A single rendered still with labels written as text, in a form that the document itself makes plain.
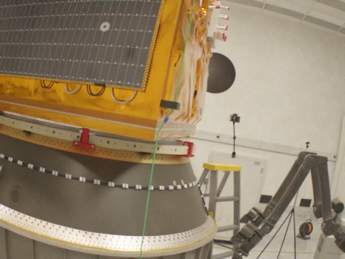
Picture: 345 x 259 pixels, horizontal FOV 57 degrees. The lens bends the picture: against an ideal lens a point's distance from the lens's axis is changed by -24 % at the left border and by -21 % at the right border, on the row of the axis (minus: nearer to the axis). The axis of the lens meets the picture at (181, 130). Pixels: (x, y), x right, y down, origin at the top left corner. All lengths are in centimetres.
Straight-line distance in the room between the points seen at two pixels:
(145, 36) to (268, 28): 877
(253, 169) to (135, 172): 397
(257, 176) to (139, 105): 440
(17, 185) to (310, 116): 899
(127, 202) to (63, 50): 85
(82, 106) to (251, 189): 447
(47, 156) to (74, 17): 74
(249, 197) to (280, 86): 468
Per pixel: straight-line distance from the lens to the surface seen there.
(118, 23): 170
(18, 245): 196
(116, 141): 198
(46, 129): 195
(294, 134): 1004
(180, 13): 174
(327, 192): 178
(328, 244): 200
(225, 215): 599
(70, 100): 177
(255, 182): 592
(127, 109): 167
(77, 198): 189
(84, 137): 192
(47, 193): 190
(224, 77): 991
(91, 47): 172
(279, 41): 1026
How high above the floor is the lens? 185
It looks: 1 degrees down
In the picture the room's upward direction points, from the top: 10 degrees clockwise
